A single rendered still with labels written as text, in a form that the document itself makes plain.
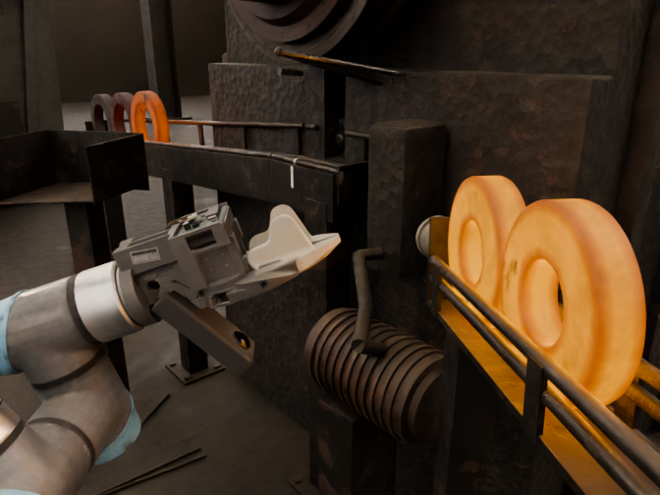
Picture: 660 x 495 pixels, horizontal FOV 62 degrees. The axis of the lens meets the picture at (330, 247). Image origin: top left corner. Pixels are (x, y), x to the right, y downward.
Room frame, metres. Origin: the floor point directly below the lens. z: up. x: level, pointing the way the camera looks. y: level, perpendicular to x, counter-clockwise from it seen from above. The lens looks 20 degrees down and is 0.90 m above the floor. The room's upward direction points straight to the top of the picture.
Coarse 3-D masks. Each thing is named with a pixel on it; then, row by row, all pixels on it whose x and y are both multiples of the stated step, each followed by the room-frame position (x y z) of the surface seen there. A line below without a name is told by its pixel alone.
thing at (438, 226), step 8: (432, 224) 0.61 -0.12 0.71; (440, 224) 0.61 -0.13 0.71; (448, 224) 0.61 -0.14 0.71; (432, 232) 0.61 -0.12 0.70; (440, 232) 0.61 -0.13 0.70; (448, 232) 0.61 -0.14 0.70; (432, 240) 0.61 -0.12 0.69; (440, 240) 0.61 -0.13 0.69; (432, 248) 0.61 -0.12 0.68; (440, 248) 0.61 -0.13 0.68; (440, 256) 0.61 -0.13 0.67; (448, 264) 0.61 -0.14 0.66
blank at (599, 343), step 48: (528, 240) 0.41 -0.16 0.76; (576, 240) 0.34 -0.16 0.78; (624, 240) 0.34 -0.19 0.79; (528, 288) 0.41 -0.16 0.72; (576, 288) 0.34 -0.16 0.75; (624, 288) 0.32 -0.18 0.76; (528, 336) 0.39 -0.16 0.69; (576, 336) 0.33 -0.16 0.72; (624, 336) 0.30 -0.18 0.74; (624, 384) 0.31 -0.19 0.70
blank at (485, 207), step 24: (480, 192) 0.52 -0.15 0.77; (504, 192) 0.50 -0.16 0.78; (456, 216) 0.59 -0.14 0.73; (480, 216) 0.51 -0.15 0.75; (504, 216) 0.48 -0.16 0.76; (456, 240) 0.58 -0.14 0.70; (480, 240) 0.57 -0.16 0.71; (504, 240) 0.47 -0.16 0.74; (456, 264) 0.57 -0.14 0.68; (480, 264) 0.56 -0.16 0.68; (480, 288) 0.50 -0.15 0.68
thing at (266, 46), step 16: (352, 0) 0.89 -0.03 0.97; (368, 0) 0.86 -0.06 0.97; (384, 0) 0.90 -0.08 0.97; (240, 16) 1.12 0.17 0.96; (336, 16) 0.91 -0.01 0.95; (352, 16) 0.89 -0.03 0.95; (368, 16) 0.90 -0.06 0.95; (256, 32) 1.08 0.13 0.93; (320, 32) 0.94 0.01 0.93; (336, 32) 0.91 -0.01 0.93; (352, 32) 0.92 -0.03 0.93; (368, 32) 0.94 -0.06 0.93; (272, 48) 1.04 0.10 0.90; (288, 48) 1.01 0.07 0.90; (304, 48) 0.97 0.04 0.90; (320, 48) 0.94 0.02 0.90; (336, 48) 0.96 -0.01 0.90
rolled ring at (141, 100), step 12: (144, 96) 1.53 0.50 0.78; (156, 96) 1.54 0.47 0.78; (132, 108) 1.61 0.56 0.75; (144, 108) 1.60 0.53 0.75; (156, 108) 1.50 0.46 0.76; (132, 120) 1.62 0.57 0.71; (144, 120) 1.62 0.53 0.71; (156, 120) 1.49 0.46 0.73; (144, 132) 1.61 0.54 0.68; (156, 132) 1.49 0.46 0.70; (168, 132) 1.50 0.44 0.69
